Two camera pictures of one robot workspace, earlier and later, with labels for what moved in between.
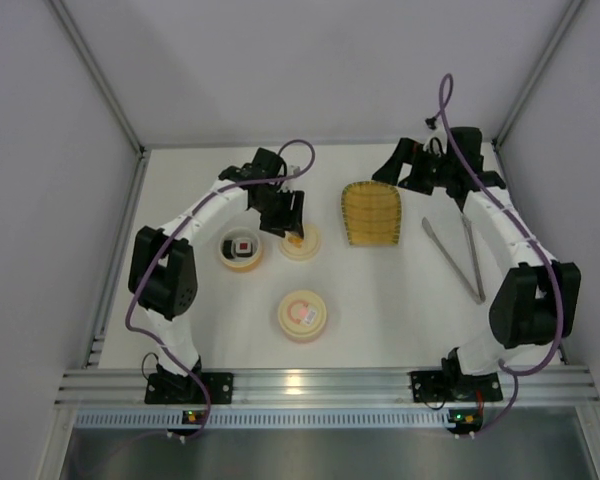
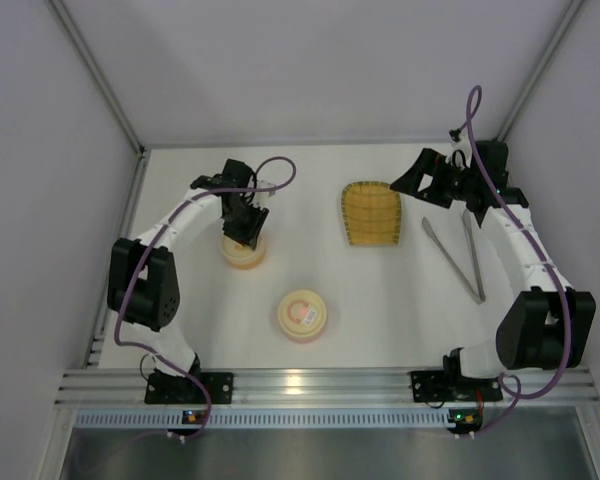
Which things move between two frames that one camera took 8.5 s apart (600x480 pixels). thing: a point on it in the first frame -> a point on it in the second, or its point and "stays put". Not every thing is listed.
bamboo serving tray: [372, 213] stays put
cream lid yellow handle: [294, 247] -> [240, 254]
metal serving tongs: [478, 296] stays put
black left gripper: [282, 214] -> [247, 226]
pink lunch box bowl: [307, 339] stays put
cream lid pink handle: [302, 313] stays put
